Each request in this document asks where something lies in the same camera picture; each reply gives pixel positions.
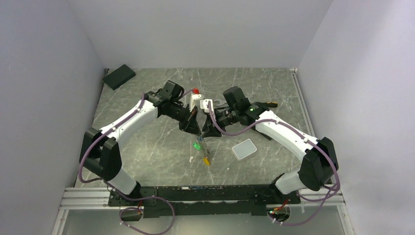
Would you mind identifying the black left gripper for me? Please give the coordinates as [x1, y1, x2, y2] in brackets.
[164, 101, 201, 136]

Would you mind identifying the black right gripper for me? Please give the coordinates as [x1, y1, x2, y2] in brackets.
[202, 107, 239, 138]

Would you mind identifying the green key tag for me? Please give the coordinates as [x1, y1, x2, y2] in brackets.
[193, 142, 201, 151]

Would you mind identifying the yellow key tag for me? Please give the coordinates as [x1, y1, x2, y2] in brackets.
[203, 158, 210, 165]

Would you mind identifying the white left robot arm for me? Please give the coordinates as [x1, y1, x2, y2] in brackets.
[78, 80, 203, 206]

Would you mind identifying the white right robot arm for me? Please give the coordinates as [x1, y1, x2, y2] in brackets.
[201, 86, 340, 203]

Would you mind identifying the chrome combination wrench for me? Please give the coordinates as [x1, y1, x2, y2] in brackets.
[212, 97, 257, 108]

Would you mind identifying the black flat box with sticker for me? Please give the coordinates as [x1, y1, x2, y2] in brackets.
[256, 130, 273, 141]

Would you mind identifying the black box at rear left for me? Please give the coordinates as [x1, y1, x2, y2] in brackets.
[103, 64, 136, 90]

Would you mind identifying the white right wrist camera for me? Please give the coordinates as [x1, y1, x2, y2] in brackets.
[200, 99, 214, 115]

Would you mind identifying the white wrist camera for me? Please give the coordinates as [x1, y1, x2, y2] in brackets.
[189, 94, 203, 112]
[200, 99, 214, 115]

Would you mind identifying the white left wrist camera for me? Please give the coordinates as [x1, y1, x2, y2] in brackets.
[189, 94, 203, 112]

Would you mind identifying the black yellow handled screwdriver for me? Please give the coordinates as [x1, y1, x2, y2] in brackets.
[261, 102, 278, 108]

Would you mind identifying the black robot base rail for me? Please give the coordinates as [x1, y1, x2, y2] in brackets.
[108, 184, 300, 218]

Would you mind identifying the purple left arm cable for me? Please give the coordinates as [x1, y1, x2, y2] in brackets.
[77, 87, 198, 235]

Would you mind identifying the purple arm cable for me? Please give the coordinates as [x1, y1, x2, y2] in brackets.
[77, 87, 198, 235]
[207, 100, 341, 227]

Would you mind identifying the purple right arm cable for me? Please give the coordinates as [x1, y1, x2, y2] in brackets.
[207, 100, 341, 227]

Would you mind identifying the aluminium frame rail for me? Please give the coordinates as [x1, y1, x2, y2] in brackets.
[51, 186, 356, 235]

